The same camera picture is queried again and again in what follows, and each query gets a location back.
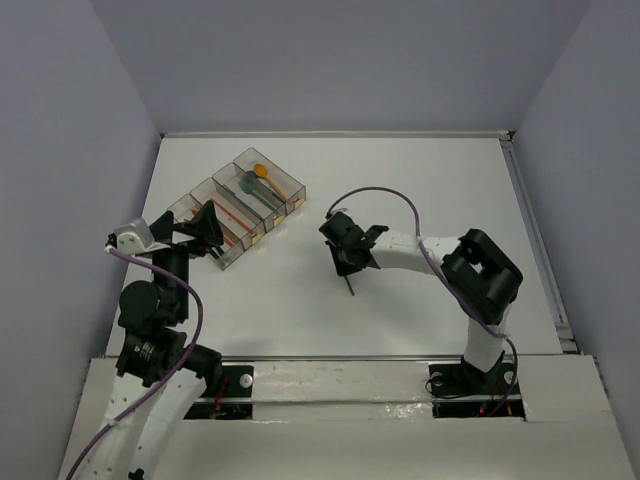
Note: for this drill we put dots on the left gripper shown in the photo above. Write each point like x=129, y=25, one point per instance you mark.
x=177, y=244

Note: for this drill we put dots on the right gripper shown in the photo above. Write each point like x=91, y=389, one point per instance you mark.
x=342, y=268

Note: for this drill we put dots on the teal chopstick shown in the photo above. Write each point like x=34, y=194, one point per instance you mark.
x=349, y=286

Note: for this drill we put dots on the orange chopstick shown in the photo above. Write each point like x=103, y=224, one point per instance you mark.
x=234, y=217

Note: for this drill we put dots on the teal fork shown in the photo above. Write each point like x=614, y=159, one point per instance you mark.
x=249, y=189

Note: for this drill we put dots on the orange spoon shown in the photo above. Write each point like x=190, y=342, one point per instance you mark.
x=261, y=171

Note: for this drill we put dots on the teal fork crosswise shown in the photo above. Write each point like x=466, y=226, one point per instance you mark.
x=247, y=201

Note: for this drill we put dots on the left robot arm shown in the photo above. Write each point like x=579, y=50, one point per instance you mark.
x=161, y=369

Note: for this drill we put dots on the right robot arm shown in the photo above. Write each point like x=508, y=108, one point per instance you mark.
x=480, y=276

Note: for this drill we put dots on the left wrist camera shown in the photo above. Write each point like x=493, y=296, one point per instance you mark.
x=134, y=237

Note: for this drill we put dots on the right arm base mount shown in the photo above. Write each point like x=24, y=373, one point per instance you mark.
x=456, y=397

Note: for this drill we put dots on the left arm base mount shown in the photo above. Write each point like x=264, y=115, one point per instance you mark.
x=231, y=399

